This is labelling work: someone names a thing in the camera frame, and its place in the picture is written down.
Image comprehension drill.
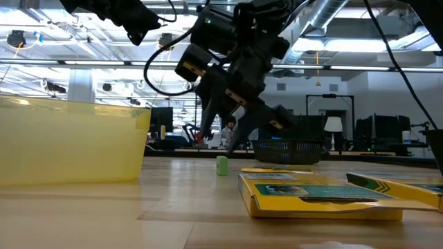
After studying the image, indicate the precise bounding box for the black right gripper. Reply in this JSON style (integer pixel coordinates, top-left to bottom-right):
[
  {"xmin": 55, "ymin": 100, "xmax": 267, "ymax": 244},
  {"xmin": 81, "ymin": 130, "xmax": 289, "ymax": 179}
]
[{"xmin": 199, "ymin": 33, "xmax": 298, "ymax": 155}]

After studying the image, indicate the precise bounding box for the green eraser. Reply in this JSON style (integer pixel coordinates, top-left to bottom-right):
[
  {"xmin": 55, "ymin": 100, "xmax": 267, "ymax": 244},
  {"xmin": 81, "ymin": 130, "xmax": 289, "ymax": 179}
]
[{"xmin": 216, "ymin": 155, "xmax": 229, "ymax": 176}]

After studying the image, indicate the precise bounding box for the yellow crayon box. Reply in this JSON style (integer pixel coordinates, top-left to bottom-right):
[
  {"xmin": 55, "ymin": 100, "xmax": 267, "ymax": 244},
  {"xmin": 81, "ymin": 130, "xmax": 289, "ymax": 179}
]
[
  {"xmin": 345, "ymin": 172, "xmax": 443, "ymax": 212},
  {"xmin": 240, "ymin": 167, "xmax": 314, "ymax": 175},
  {"xmin": 237, "ymin": 172, "xmax": 441, "ymax": 221}
]

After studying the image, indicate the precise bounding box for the yellow translucent plastic bin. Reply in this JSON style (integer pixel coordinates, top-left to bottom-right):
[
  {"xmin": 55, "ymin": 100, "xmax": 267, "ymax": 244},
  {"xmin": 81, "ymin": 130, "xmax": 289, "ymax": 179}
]
[{"xmin": 0, "ymin": 95, "xmax": 152, "ymax": 187}]

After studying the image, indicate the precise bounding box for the person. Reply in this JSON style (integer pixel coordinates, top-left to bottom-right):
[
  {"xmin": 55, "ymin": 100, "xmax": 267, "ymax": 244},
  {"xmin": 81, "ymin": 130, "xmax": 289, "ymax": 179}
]
[{"xmin": 221, "ymin": 115, "xmax": 239, "ymax": 149}]

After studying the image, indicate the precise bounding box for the black slotted plastic basket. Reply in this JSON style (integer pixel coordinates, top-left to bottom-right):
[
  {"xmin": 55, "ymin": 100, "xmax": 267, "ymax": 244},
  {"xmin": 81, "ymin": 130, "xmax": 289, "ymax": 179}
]
[{"xmin": 251, "ymin": 138, "xmax": 325, "ymax": 166}]

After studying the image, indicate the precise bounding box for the white table lamp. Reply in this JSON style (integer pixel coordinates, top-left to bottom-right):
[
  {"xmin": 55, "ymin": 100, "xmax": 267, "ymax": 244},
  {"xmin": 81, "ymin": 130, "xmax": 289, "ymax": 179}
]
[{"xmin": 323, "ymin": 116, "xmax": 344, "ymax": 152}]

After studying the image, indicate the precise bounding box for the black monitor row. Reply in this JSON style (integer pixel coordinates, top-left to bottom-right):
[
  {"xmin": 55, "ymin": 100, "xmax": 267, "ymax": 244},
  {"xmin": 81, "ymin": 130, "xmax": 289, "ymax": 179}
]
[{"xmin": 354, "ymin": 114, "xmax": 413, "ymax": 147}]

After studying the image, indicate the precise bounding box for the rig LED light bar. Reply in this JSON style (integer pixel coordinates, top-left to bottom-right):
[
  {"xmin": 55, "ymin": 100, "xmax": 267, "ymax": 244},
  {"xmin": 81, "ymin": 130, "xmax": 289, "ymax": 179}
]
[{"xmin": 0, "ymin": 58, "xmax": 443, "ymax": 73}]

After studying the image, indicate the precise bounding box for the black gantry frame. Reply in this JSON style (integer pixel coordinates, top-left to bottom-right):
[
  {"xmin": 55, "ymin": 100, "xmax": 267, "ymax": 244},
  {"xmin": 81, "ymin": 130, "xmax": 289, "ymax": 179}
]
[{"xmin": 305, "ymin": 93, "xmax": 356, "ymax": 139}]

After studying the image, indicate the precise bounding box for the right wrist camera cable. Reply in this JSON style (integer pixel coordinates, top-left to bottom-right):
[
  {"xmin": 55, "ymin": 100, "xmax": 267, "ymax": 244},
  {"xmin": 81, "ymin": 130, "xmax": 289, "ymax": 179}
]
[{"xmin": 143, "ymin": 0, "xmax": 212, "ymax": 98}]

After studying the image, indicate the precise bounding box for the silver ventilation duct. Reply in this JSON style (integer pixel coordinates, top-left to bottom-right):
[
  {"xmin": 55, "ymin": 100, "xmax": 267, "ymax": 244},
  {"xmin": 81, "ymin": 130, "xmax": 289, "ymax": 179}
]
[{"xmin": 276, "ymin": 0, "xmax": 350, "ymax": 66}]

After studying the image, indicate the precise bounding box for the black hanging cable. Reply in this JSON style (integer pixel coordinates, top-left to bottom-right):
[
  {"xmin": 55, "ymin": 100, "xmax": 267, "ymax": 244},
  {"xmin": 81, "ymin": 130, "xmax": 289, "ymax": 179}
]
[{"xmin": 361, "ymin": 0, "xmax": 440, "ymax": 131}]

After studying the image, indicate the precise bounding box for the black ceiling camera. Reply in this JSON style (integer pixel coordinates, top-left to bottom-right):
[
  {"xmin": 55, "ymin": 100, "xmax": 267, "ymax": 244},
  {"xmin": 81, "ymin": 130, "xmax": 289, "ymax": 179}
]
[{"xmin": 6, "ymin": 30, "xmax": 27, "ymax": 48}]

